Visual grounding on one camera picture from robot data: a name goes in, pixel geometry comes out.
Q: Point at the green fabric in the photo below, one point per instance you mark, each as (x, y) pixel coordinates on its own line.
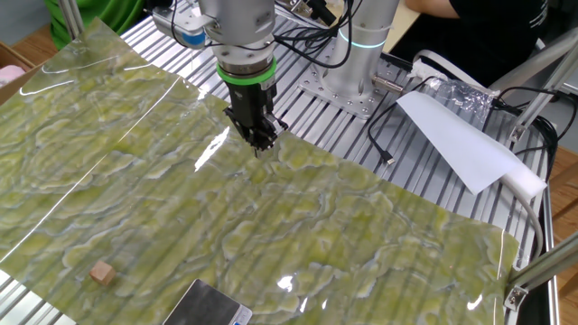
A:
(113, 13)

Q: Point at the black metal bracket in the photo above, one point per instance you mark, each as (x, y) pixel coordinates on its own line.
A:
(321, 11)

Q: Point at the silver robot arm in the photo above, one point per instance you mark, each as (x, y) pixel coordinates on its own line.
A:
(244, 27)

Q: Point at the cardboard box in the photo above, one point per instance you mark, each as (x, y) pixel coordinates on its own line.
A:
(6, 95)

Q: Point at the grey white chair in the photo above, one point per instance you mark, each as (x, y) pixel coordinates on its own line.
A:
(533, 63)

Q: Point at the small wooden cube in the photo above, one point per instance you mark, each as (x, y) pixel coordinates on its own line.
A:
(102, 273)

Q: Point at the aluminium frame post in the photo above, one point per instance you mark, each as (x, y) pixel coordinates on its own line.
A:
(546, 264)
(70, 18)
(542, 97)

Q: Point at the clear plastic bag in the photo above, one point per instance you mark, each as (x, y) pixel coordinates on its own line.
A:
(465, 97)

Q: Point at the person in black shirt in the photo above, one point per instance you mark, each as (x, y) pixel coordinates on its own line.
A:
(496, 36)

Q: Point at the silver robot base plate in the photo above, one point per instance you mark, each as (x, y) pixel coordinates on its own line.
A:
(357, 106)

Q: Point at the beige wooden desk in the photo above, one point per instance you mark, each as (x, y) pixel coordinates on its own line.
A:
(404, 25)

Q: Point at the white foam block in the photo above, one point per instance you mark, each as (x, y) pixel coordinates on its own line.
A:
(530, 182)

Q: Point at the bare person forearm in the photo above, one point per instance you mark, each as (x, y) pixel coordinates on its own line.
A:
(429, 8)

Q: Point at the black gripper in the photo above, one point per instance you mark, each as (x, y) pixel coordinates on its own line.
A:
(250, 101)

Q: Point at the white paper sheet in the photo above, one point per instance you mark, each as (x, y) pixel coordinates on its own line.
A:
(451, 135)

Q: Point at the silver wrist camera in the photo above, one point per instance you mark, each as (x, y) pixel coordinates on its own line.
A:
(180, 27)

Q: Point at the green marble pattern mat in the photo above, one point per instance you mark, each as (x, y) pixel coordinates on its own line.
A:
(271, 225)

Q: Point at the silver digital pocket scale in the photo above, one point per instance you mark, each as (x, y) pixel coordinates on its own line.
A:
(203, 307)

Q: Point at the metal cylinder connector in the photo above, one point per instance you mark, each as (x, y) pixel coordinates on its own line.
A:
(386, 84)

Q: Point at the pink soft object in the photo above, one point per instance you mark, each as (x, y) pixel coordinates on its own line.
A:
(11, 74)

